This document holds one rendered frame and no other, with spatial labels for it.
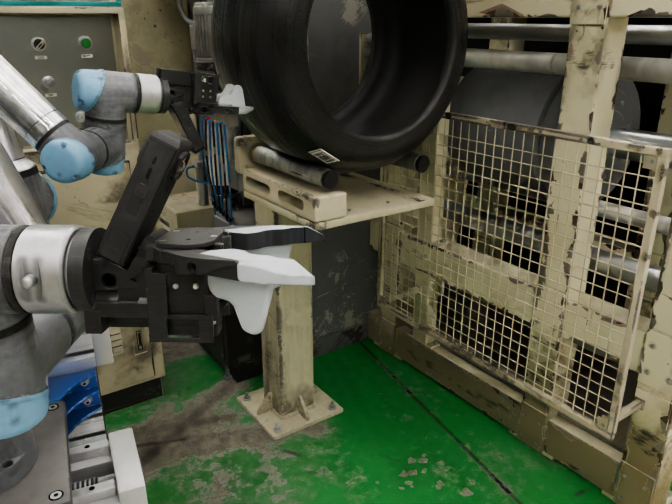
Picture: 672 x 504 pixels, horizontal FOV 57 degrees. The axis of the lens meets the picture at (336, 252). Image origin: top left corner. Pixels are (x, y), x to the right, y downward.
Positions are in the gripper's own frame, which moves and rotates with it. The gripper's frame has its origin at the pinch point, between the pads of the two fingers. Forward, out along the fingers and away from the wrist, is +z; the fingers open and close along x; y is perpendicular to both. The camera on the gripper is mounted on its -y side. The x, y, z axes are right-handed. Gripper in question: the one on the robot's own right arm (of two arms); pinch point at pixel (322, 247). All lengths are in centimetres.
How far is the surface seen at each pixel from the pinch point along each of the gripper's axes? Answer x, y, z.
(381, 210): -98, 13, 10
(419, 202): -106, 12, 20
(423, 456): -118, 91, 25
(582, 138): -89, -5, 53
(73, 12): -122, -36, -72
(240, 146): -113, -1, -27
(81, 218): -126, 20, -76
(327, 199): -88, 9, -3
